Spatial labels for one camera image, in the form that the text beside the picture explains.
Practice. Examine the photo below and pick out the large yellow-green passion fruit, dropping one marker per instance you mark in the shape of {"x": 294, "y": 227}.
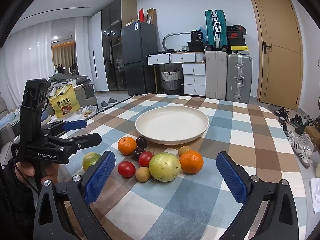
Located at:
{"x": 164, "y": 167}

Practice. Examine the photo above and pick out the black tub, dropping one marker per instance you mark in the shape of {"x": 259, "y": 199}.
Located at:
{"x": 196, "y": 36}

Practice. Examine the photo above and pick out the small white basket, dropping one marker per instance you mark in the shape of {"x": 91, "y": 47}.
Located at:
{"x": 185, "y": 48}

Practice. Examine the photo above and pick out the person's left forearm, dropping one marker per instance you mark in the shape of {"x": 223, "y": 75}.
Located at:
{"x": 15, "y": 205}

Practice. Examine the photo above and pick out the small green passion fruit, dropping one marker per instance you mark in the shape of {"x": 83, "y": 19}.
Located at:
{"x": 90, "y": 161}

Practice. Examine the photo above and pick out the beige suitcase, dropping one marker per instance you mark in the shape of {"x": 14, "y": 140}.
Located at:
{"x": 216, "y": 75}

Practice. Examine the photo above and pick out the white desk with drawers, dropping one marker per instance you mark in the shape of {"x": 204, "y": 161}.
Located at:
{"x": 193, "y": 80}

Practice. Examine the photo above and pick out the plain black box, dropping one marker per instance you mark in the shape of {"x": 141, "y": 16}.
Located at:
{"x": 237, "y": 42}

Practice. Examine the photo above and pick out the yellow and black box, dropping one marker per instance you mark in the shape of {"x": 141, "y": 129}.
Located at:
{"x": 239, "y": 50}

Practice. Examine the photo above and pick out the dark grey refrigerator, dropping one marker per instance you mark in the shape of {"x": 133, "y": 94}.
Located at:
{"x": 137, "y": 55}

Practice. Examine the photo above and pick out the red cherry tomato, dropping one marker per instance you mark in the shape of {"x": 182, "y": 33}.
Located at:
{"x": 146, "y": 159}
{"x": 126, "y": 169}

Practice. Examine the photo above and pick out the white wardrobe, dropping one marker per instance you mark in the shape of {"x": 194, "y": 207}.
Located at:
{"x": 96, "y": 55}

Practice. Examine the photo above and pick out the brown longan with stalk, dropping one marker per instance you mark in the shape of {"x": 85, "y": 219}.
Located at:
{"x": 183, "y": 150}

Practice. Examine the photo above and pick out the wooden door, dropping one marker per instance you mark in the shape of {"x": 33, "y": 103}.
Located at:
{"x": 275, "y": 67}

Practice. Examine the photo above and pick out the black case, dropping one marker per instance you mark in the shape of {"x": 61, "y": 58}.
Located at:
{"x": 196, "y": 46}

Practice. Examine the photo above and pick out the teal suitcase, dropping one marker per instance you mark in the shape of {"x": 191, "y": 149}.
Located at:
{"x": 212, "y": 30}

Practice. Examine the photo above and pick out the white curtain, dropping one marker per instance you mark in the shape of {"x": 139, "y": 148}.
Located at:
{"x": 30, "y": 62}

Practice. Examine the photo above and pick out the grey ottoman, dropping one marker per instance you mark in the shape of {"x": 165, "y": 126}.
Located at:
{"x": 86, "y": 95}

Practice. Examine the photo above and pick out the person's left hand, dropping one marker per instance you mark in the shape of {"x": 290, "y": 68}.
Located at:
{"x": 25, "y": 170}

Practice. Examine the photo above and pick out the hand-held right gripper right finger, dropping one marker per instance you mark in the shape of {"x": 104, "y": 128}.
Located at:
{"x": 232, "y": 177}

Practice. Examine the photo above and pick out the grey slipper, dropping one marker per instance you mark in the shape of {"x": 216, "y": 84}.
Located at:
{"x": 104, "y": 105}
{"x": 113, "y": 101}

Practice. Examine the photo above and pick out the small orange mandarin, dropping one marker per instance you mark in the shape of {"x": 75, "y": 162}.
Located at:
{"x": 127, "y": 145}

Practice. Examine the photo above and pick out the pile of grey clothes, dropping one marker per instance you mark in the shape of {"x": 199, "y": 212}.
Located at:
{"x": 67, "y": 80}

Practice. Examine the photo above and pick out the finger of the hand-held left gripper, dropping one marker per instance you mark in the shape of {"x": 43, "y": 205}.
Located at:
{"x": 85, "y": 140}
{"x": 75, "y": 125}

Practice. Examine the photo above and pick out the checked tablecloth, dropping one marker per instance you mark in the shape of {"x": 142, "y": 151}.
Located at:
{"x": 250, "y": 142}

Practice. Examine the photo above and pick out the chrome tube frame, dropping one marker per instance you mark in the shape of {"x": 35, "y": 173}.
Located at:
{"x": 175, "y": 33}

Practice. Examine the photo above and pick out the woven laundry basket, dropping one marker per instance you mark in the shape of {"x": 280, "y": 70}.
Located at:
{"x": 170, "y": 80}

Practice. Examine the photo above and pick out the red and black shoe box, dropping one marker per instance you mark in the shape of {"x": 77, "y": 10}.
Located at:
{"x": 236, "y": 35}

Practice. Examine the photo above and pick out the dark glass cabinet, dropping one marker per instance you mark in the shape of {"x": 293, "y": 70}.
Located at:
{"x": 111, "y": 55}

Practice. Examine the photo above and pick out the dark cherry with stem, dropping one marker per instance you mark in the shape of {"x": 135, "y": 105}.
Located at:
{"x": 136, "y": 154}

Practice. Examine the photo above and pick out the white plastic bag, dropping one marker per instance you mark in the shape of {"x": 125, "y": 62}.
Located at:
{"x": 315, "y": 195}

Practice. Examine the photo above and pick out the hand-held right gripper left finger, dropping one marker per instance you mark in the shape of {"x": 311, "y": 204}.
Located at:
{"x": 100, "y": 177}

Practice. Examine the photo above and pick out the red packet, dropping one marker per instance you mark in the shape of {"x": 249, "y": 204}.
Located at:
{"x": 141, "y": 15}

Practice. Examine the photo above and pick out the pile of shoes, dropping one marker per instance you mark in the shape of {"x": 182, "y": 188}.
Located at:
{"x": 300, "y": 147}

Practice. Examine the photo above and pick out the cream round plate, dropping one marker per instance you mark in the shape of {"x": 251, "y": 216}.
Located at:
{"x": 172, "y": 125}

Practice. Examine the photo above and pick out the clear plastic bag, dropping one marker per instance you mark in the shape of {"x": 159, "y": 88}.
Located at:
{"x": 88, "y": 111}

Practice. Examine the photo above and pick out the blue plastic bag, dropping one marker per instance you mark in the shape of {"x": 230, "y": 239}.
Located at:
{"x": 203, "y": 33}

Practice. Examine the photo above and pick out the brown curtain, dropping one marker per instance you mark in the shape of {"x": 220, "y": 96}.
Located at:
{"x": 63, "y": 55}

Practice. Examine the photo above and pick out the large orange mandarin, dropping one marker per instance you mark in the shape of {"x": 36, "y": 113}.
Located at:
{"x": 191, "y": 162}

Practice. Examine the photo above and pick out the yellow snack bag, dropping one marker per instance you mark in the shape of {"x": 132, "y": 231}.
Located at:
{"x": 65, "y": 102}

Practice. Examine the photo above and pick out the silver suitcase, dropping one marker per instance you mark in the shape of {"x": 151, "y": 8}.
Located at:
{"x": 233, "y": 80}

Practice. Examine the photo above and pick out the cardboard box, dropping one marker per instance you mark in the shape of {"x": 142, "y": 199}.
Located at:
{"x": 151, "y": 16}

